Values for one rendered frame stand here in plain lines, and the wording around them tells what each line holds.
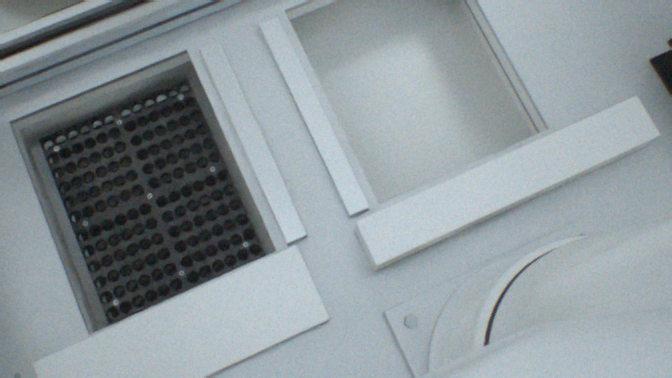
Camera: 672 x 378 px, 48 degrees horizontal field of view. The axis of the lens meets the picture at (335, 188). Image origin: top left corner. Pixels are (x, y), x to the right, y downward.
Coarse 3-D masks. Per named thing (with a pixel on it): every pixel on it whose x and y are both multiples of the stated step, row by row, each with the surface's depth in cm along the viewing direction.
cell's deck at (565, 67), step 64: (256, 0) 83; (320, 0) 85; (512, 0) 84; (576, 0) 84; (640, 0) 84; (128, 64) 81; (256, 64) 81; (512, 64) 82; (576, 64) 82; (640, 64) 82; (0, 128) 79; (0, 192) 77; (256, 192) 78; (320, 192) 78; (576, 192) 78; (640, 192) 79; (0, 256) 75; (64, 256) 78; (320, 256) 76; (448, 256) 76; (0, 320) 74; (64, 320) 74; (384, 320) 75
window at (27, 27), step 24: (0, 0) 68; (24, 0) 70; (48, 0) 71; (72, 0) 73; (96, 0) 75; (120, 0) 76; (0, 24) 71; (24, 24) 73; (48, 24) 75; (0, 48) 75
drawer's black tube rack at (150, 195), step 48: (192, 96) 85; (96, 144) 83; (144, 144) 84; (192, 144) 84; (96, 192) 85; (144, 192) 82; (192, 192) 82; (96, 240) 81; (144, 240) 84; (192, 240) 84; (240, 240) 84; (96, 288) 79; (144, 288) 79
